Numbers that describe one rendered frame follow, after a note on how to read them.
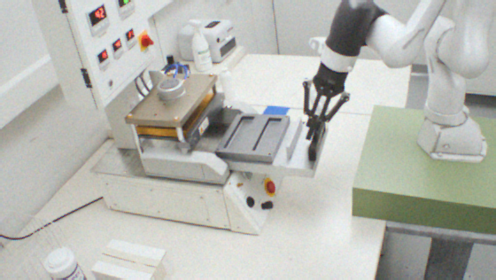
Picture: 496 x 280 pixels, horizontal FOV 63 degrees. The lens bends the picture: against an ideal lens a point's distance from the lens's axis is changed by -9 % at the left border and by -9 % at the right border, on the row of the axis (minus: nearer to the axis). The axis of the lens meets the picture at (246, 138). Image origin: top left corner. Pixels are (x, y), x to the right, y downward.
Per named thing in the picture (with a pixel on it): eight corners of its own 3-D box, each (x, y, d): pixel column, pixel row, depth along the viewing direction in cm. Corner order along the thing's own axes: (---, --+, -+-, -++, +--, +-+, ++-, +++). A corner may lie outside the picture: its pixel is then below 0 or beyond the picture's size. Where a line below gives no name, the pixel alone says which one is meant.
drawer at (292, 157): (211, 170, 127) (205, 148, 123) (236, 127, 144) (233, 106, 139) (313, 181, 117) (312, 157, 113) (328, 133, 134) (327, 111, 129)
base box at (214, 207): (108, 211, 146) (91, 171, 136) (158, 145, 174) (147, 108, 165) (259, 236, 128) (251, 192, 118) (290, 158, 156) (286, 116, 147)
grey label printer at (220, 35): (181, 61, 229) (174, 30, 219) (201, 45, 243) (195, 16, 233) (220, 65, 218) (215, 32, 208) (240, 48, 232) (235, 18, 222)
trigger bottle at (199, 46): (192, 69, 218) (182, 22, 204) (205, 63, 222) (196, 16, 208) (203, 73, 212) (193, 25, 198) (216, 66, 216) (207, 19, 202)
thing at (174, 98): (115, 143, 130) (102, 105, 123) (161, 90, 153) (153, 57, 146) (187, 149, 122) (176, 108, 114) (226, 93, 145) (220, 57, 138)
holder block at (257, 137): (215, 158, 125) (214, 151, 124) (239, 119, 140) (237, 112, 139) (272, 163, 120) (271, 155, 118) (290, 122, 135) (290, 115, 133)
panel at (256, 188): (261, 230, 129) (227, 183, 122) (287, 167, 152) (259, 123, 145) (267, 229, 128) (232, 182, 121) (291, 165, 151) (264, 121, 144)
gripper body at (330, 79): (316, 66, 105) (306, 97, 111) (350, 77, 105) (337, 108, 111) (321, 52, 111) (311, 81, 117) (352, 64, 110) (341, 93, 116)
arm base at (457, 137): (486, 132, 134) (495, 96, 125) (485, 169, 121) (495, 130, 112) (421, 121, 143) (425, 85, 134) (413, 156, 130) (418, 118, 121)
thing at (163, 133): (139, 137, 130) (130, 111, 125) (171, 99, 147) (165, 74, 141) (190, 142, 124) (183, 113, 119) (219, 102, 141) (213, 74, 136)
